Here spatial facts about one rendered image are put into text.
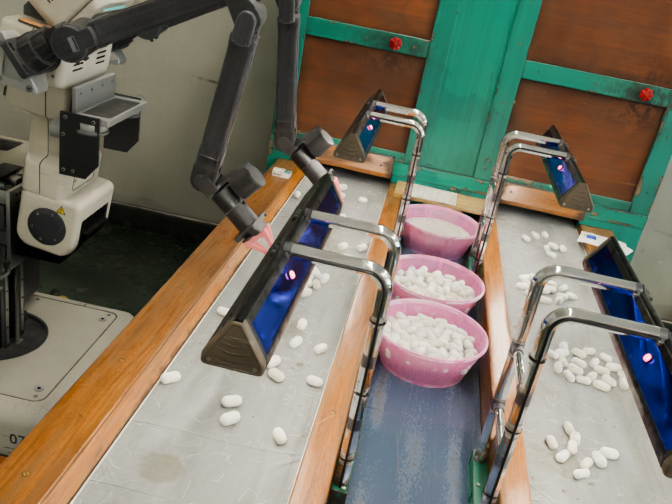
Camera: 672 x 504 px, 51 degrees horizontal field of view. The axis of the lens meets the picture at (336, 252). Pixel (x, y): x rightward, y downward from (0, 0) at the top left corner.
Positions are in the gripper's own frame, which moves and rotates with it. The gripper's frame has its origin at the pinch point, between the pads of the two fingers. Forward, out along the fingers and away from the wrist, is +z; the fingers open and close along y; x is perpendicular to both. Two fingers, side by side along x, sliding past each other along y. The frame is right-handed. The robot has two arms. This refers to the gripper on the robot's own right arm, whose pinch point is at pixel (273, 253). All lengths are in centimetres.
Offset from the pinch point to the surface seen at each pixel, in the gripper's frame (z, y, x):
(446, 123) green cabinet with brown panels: 14, 93, -39
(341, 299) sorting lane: 18.8, -0.8, -6.6
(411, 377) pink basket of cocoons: 36.9, -20.1, -15.8
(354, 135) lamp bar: -9.6, 13.8, -30.4
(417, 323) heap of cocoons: 33.0, -4.4, -19.2
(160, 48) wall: -81, 165, 54
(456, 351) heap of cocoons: 40.0, -13.5, -25.5
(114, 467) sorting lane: 1, -72, 10
